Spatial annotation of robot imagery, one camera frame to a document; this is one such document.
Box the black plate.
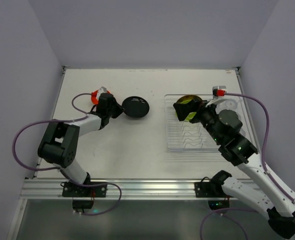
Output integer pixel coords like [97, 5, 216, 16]
[122, 96, 150, 119]

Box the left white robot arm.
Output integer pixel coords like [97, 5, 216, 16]
[37, 92, 124, 187]

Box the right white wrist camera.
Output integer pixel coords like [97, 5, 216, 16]
[205, 85, 227, 108]

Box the yellow patterned plate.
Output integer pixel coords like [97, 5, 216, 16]
[176, 94, 199, 104]

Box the orange plastic bowl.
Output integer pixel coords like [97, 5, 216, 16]
[90, 89, 111, 105]

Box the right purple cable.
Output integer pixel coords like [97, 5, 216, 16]
[199, 91, 295, 240]

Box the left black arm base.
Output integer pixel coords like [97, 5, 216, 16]
[60, 180, 107, 214]

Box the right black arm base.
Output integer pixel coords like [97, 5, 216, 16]
[194, 170, 232, 210]

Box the purple cable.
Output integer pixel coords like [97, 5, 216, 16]
[199, 91, 295, 240]
[11, 91, 123, 216]

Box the clear plastic dish rack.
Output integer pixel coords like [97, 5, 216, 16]
[164, 94, 255, 153]

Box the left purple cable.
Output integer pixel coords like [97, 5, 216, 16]
[11, 91, 123, 216]

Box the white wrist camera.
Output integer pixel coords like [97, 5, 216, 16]
[205, 85, 227, 108]
[98, 86, 108, 94]

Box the clear glass cup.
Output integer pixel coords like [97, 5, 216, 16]
[222, 98, 239, 112]

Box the aluminium front rail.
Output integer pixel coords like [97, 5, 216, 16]
[18, 177, 285, 201]

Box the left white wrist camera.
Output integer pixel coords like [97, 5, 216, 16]
[98, 86, 108, 94]

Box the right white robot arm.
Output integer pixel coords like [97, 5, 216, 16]
[173, 95, 295, 239]

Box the green plate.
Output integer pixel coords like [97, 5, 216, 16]
[175, 98, 198, 123]

